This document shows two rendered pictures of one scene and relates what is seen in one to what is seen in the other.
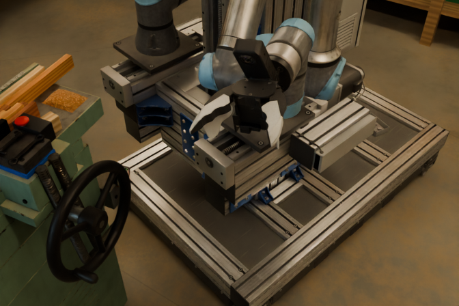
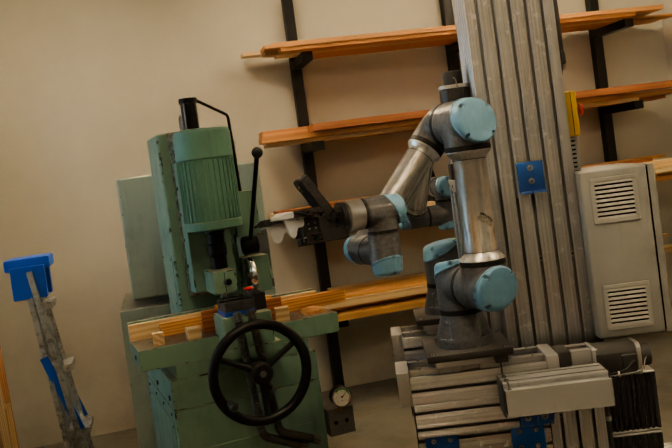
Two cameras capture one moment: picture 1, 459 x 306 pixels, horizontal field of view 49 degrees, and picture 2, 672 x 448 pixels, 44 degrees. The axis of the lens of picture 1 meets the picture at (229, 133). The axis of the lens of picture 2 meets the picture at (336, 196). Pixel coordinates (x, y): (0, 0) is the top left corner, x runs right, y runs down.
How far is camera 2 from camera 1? 164 cm
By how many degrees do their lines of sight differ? 57
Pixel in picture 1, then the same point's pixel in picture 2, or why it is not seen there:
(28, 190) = (223, 326)
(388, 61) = not seen: outside the picture
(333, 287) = not seen: outside the picture
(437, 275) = not seen: outside the picture
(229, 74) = (355, 242)
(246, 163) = (426, 383)
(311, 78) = (466, 280)
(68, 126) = (295, 320)
